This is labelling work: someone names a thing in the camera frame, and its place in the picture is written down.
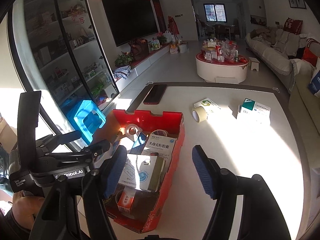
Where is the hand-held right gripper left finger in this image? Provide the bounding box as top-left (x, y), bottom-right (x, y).
top-left (32, 145), bottom-right (128, 240)

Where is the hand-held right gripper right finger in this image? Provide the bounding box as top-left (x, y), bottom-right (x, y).
top-left (191, 145), bottom-right (282, 240)

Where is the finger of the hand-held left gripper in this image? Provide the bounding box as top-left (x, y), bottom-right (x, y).
top-left (50, 141), bottom-right (111, 164)
top-left (51, 131), bottom-right (82, 147)

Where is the red white medicine box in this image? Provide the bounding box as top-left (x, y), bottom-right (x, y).
top-left (117, 189), bottom-right (137, 214)

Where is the white medicine box olive side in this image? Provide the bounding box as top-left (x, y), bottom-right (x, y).
top-left (117, 154), bottom-right (165, 193)

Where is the white tape roll blue-red core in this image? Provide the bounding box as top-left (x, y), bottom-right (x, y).
top-left (124, 124), bottom-right (140, 137)

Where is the red cardboard box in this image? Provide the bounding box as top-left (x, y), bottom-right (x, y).
top-left (100, 109), bottom-right (185, 233)

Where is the white medicine box orange label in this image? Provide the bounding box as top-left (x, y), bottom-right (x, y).
top-left (141, 135), bottom-right (177, 159)

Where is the large red-print tape roll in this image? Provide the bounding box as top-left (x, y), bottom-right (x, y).
top-left (150, 129), bottom-right (172, 138)

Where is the person's left forearm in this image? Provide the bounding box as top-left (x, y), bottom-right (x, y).
top-left (4, 209), bottom-right (35, 240)

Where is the person's left hand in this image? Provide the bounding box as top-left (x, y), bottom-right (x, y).
top-left (11, 194), bottom-right (47, 223)

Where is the blue plastic stool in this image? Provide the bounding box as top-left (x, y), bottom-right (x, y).
top-left (66, 99), bottom-right (107, 144)

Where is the beige masking tape roll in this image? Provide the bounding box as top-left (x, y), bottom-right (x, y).
top-left (192, 106), bottom-right (208, 123)

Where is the white medicine box green logo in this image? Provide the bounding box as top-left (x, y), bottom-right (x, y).
top-left (194, 98), bottom-right (222, 114)

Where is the plain white medicine box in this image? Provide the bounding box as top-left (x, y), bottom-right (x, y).
top-left (236, 112), bottom-right (271, 125)

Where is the black smartphone red case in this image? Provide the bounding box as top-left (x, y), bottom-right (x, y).
top-left (143, 84), bottom-right (167, 105)

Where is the striped cloth pile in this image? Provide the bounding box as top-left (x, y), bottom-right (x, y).
top-left (112, 66), bottom-right (133, 80)

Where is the glass display cabinet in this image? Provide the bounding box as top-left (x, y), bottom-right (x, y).
top-left (7, 0), bottom-right (119, 120)

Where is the teal white medicine box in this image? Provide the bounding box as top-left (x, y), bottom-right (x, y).
top-left (240, 98), bottom-right (255, 112)

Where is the white medicine box blue logo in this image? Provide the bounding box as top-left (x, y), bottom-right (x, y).
top-left (237, 105), bottom-right (271, 117)

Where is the green potted plant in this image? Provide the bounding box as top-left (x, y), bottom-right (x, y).
top-left (114, 52), bottom-right (134, 67)

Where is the low white tv stand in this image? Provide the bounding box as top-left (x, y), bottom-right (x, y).
top-left (114, 44), bottom-right (173, 80)

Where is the round white coffee table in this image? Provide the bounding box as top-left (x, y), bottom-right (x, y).
top-left (195, 51), bottom-right (249, 83)

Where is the brown bag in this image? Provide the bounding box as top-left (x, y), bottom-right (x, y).
top-left (129, 39), bottom-right (150, 61)

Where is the small white stool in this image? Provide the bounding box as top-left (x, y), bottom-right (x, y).
top-left (248, 57), bottom-right (260, 73)

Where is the clutter of bottles and packets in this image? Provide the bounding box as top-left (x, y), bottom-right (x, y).
top-left (201, 38), bottom-right (242, 63)

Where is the black television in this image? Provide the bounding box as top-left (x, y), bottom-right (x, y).
top-left (101, 0), bottom-right (158, 47)

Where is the long beige sofa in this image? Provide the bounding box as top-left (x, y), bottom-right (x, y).
top-left (245, 26), bottom-right (320, 90)

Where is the red hanging decoration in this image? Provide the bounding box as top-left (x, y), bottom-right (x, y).
top-left (167, 16), bottom-right (180, 35)

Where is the dining table with chairs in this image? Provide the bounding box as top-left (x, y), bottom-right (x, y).
top-left (199, 21), bottom-right (240, 39)

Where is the white blue paper bag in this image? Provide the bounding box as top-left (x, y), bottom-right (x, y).
top-left (308, 70), bottom-right (320, 94)

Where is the plain red cushion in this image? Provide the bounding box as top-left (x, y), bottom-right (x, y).
top-left (301, 46), bottom-right (320, 65)

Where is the barred window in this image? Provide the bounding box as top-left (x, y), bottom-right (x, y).
top-left (204, 4), bottom-right (228, 22)

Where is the dark red printed cushion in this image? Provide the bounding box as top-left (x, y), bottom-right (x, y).
top-left (284, 17), bottom-right (303, 35)

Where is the red wall banner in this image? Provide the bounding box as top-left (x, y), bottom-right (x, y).
top-left (150, 0), bottom-right (167, 32)

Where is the landscape wall picture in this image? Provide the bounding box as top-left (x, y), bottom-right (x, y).
top-left (250, 14), bottom-right (267, 27)

